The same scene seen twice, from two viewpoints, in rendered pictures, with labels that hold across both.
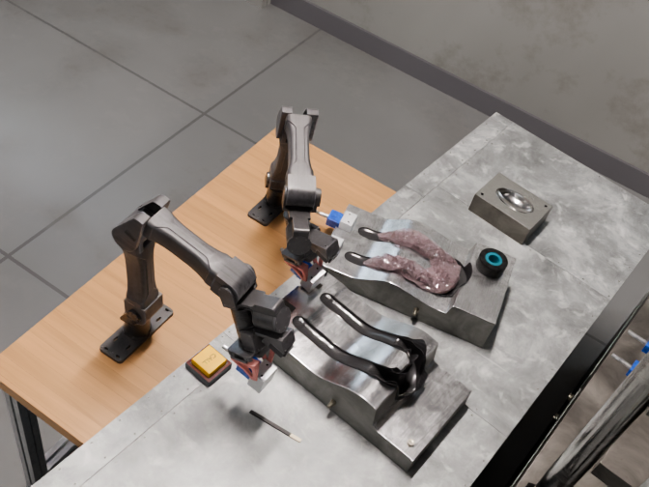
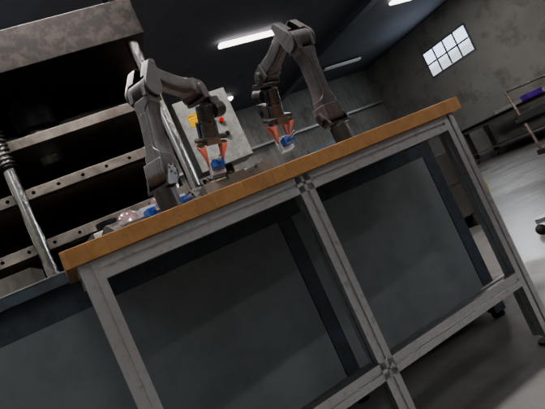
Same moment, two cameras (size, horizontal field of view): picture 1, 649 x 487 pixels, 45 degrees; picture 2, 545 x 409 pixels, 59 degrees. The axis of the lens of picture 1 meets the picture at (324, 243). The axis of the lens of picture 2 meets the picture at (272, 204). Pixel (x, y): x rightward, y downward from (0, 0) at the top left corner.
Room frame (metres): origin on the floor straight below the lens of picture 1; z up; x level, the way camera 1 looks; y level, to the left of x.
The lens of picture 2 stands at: (2.40, 1.22, 0.67)
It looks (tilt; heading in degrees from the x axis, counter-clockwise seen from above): 2 degrees up; 223
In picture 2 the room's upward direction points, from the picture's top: 24 degrees counter-clockwise
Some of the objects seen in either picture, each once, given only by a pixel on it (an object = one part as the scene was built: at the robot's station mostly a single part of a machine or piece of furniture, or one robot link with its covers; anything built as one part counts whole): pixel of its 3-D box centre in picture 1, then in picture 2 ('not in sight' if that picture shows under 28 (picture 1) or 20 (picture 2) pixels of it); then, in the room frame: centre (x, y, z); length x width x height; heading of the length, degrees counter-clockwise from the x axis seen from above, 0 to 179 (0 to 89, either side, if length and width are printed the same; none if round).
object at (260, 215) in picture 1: (277, 193); (169, 202); (1.64, 0.17, 0.84); 0.20 x 0.07 x 0.08; 158
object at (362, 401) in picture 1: (362, 358); (228, 190); (1.13, -0.16, 0.87); 0.50 x 0.26 x 0.14; 61
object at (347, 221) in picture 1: (331, 217); (153, 211); (1.58, 0.00, 0.86); 0.13 x 0.05 x 0.05; 78
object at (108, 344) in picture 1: (137, 321); (343, 135); (1.08, 0.40, 0.84); 0.20 x 0.07 x 0.08; 158
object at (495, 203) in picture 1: (510, 208); (18, 286); (1.84, -0.53, 0.84); 0.20 x 0.15 x 0.07; 61
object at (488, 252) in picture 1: (492, 263); (107, 226); (1.49, -0.45, 0.93); 0.08 x 0.08 x 0.04
